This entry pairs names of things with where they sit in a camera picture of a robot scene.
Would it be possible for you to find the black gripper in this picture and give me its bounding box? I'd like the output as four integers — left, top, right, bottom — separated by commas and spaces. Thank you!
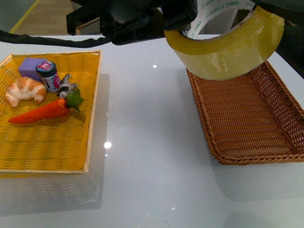
66, 0, 198, 45

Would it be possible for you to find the clear packing tape roll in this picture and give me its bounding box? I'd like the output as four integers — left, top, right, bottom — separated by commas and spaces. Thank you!
164, 0, 285, 80

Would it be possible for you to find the brown wicker basket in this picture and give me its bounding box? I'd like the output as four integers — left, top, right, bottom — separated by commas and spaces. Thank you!
188, 62, 304, 165

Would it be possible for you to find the yellow woven basket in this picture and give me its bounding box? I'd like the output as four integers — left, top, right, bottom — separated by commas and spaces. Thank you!
0, 50, 102, 178

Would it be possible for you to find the orange toy carrot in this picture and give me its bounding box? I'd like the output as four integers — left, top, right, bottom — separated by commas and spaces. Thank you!
8, 89, 84, 124

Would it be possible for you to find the panda figurine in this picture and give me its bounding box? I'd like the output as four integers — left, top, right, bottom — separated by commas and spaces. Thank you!
57, 74, 78, 99

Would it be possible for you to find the small dark yogurt jar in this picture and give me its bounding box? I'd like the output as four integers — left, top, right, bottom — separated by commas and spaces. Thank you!
36, 61, 60, 93

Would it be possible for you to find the purple foam cube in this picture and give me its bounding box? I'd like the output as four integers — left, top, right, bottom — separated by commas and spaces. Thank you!
18, 57, 47, 83

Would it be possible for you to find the toy croissant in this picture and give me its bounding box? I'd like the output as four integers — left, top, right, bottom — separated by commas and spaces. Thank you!
5, 77, 47, 107

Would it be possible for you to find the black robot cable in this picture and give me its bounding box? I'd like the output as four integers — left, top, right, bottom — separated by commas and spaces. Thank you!
0, 29, 112, 48

